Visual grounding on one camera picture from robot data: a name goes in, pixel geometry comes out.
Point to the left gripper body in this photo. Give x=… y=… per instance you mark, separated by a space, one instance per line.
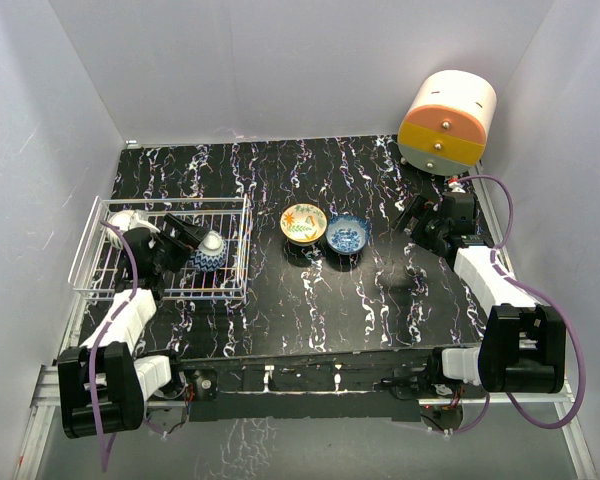
x=166 y=258

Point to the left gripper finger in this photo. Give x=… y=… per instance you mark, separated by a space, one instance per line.
x=180 y=250
x=187 y=233

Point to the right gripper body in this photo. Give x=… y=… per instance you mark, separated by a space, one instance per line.
x=428 y=235

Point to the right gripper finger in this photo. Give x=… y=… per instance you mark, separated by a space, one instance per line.
x=429 y=211
x=412 y=210

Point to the red patterned bowl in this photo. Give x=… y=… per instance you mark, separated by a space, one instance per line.
x=211 y=253

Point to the white orange-rimmed bowl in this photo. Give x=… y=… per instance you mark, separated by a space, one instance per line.
x=123 y=221

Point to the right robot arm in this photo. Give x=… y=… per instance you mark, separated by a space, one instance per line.
x=524 y=342

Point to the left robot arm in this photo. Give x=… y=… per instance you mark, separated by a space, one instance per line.
x=103 y=388

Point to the blue floral bowl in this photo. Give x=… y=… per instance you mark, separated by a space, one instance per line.
x=347 y=234

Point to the round pastel drawer cabinet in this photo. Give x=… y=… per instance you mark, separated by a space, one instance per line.
x=446 y=128

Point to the yellow floral bowl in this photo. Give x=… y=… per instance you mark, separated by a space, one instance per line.
x=303 y=224

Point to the white wire dish rack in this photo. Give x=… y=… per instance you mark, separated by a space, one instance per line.
x=96 y=260

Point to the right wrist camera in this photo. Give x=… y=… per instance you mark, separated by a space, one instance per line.
x=456 y=187

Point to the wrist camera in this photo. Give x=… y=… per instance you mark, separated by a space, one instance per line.
x=140 y=219
x=456 y=187

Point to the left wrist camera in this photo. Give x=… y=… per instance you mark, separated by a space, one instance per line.
x=140 y=219

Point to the aluminium frame rail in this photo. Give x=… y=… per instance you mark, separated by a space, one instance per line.
x=43 y=405

